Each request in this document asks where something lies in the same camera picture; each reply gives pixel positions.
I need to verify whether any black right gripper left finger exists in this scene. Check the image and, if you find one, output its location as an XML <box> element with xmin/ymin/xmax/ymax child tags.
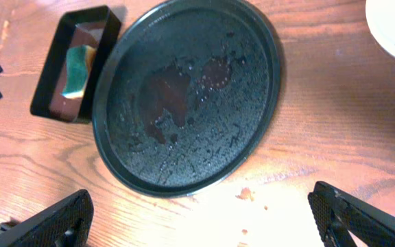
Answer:
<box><xmin>0</xmin><ymin>189</ymin><xmax>94</xmax><ymax>247</ymax></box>

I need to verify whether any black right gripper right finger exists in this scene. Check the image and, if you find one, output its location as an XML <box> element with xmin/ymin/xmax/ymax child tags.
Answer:
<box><xmin>308</xmin><ymin>181</ymin><xmax>395</xmax><ymax>247</ymax></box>

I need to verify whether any green yellow sponge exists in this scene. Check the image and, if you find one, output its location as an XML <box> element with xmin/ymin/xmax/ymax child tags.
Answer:
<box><xmin>61</xmin><ymin>45</ymin><xmax>97</xmax><ymax>99</ymax></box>

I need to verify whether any black rectangular tray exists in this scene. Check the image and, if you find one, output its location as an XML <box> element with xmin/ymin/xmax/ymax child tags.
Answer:
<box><xmin>29</xmin><ymin>5</ymin><xmax>121</xmax><ymax>123</ymax></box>

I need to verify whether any black round tray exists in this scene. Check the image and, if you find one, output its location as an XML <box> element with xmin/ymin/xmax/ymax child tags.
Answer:
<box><xmin>92</xmin><ymin>1</ymin><xmax>280</xmax><ymax>198</ymax></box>

